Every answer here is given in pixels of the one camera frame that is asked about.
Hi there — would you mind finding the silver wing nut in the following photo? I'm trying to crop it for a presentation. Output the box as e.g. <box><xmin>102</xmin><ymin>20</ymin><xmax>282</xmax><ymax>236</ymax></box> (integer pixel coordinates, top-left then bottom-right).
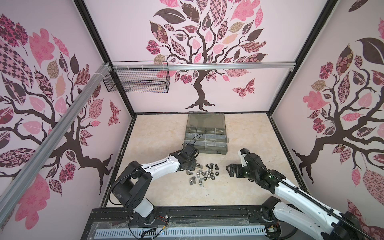
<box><xmin>199</xmin><ymin>179</ymin><xmax>205</xmax><ymax>189</ymax></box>
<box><xmin>189</xmin><ymin>177</ymin><xmax>196</xmax><ymax>186</ymax></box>

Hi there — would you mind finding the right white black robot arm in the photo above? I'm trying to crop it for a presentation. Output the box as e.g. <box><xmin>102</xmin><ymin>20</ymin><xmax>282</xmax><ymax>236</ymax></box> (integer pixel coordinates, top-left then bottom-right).
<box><xmin>226</xmin><ymin>149</ymin><xmax>372</xmax><ymax>240</ymax></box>

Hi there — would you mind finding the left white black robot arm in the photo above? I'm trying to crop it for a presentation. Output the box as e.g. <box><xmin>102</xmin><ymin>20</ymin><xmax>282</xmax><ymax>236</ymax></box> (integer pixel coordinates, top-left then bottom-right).
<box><xmin>111</xmin><ymin>144</ymin><xmax>199</xmax><ymax>225</ymax></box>

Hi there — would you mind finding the grey plastic compartment organizer box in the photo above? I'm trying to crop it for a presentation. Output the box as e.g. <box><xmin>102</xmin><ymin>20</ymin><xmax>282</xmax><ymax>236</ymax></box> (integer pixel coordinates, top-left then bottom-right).
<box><xmin>184</xmin><ymin>112</ymin><xmax>228</xmax><ymax>155</ymax></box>

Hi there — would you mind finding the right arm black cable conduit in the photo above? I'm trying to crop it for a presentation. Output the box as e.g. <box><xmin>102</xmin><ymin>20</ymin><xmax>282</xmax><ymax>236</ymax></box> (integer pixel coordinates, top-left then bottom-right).
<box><xmin>242</xmin><ymin>152</ymin><xmax>376</xmax><ymax>240</ymax></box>

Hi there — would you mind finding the white slotted cable duct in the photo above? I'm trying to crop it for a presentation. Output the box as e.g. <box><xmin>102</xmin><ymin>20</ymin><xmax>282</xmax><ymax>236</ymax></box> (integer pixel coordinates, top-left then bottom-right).
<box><xmin>94</xmin><ymin>226</ymin><xmax>267</xmax><ymax>240</ymax></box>

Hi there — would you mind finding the aluminium rail on back wall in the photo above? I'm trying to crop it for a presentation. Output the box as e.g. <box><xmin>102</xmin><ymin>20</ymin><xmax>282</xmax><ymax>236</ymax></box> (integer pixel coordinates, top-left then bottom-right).
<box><xmin>113</xmin><ymin>62</ymin><xmax>296</xmax><ymax>71</ymax></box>

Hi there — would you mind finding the aluminium rail on wall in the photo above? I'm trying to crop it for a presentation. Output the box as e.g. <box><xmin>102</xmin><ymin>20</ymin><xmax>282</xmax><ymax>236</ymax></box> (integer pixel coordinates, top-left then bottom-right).
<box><xmin>113</xmin><ymin>62</ymin><xmax>296</xmax><ymax>71</ymax></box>
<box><xmin>1</xmin><ymin>63</ymin><xmax>111</xmax><ymax>224</ymax></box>

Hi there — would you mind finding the black wire mesh basket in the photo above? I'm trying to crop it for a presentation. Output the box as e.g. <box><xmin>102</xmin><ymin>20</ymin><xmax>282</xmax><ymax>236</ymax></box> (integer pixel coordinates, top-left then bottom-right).
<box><xmin>103</xmin><ymin>60</ymin><xmax>171</xmax><ymax>94</ymax></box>

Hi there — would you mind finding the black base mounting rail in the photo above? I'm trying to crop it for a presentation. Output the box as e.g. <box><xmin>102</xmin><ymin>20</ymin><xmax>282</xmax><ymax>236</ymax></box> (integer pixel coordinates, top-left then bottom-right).
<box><xmin>87</xmin><ymin>205</ymin><xmax>278</xmax><ymax>226</ymax></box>

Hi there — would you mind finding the aluminium rail on left wall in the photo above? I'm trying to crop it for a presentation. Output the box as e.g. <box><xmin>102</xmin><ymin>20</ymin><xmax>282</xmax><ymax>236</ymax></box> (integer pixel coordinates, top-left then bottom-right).
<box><xmin>1</xmin><ymin>63</ymin><xmax>111</xmax><ymax>224</ymax></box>

